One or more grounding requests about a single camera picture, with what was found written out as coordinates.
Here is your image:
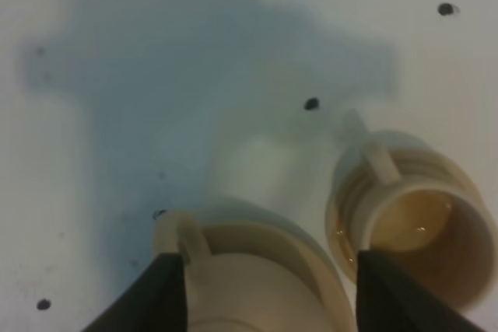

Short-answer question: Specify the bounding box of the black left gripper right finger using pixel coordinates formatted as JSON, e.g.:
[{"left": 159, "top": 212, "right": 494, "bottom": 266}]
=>
[{"left": 356, "top": 250, "right": 481, "bottom": 332}]

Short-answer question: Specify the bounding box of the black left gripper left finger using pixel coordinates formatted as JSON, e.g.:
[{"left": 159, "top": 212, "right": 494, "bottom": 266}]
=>
[{"left": 85, "top": 253, "right": 188, "bottom": 332}]

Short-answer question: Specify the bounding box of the beige ceramic teapot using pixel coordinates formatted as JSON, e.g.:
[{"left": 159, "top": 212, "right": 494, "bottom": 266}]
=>
[{"left": 153, "top": 198, "right": 356, "bottom": 331}]

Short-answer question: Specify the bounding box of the beige teacup near teapot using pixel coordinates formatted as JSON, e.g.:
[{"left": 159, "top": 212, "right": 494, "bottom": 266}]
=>
[{"left": 345, "top": 142, "right": 497, "bottom": 310}]

